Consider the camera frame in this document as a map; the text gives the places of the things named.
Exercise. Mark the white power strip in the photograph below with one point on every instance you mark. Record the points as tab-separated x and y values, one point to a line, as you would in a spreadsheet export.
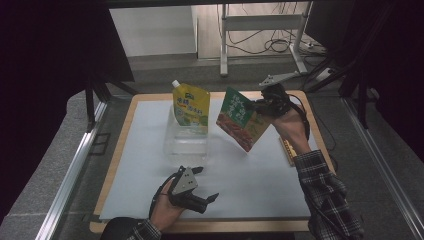
313	49

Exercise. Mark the yellow spout pouch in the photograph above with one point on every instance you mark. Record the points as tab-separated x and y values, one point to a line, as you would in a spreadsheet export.
191	106

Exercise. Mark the black metal stand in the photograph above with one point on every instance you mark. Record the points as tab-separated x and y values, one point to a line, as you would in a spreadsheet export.
89	106
362	106

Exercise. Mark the clear plastic container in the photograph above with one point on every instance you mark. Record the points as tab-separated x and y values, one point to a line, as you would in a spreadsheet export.
185	141

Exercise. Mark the white metal desk frame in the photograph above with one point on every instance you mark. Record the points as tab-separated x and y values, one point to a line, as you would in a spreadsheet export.
263	22

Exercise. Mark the red green snack packet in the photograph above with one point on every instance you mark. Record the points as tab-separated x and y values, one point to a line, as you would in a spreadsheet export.
241	121

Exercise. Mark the white table mat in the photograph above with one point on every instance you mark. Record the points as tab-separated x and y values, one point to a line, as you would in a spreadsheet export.
250	180

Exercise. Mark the black curtain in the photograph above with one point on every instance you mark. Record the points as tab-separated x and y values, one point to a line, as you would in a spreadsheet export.
40	66
400	50

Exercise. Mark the person's right hand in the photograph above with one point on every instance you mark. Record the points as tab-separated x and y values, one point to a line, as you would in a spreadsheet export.
291	128

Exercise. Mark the gold snack bar packet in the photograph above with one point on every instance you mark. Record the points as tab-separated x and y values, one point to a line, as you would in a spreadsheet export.
289	151

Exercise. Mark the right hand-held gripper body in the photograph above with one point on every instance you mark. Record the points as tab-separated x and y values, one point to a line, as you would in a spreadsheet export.
275	96

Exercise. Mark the aluminium rail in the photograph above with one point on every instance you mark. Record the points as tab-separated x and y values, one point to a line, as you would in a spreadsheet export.
71	176
383	160

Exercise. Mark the person's left hand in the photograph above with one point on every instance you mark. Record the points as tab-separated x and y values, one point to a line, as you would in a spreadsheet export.
165	208

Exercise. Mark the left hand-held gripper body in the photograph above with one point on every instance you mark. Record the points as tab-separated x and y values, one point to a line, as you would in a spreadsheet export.
185	191

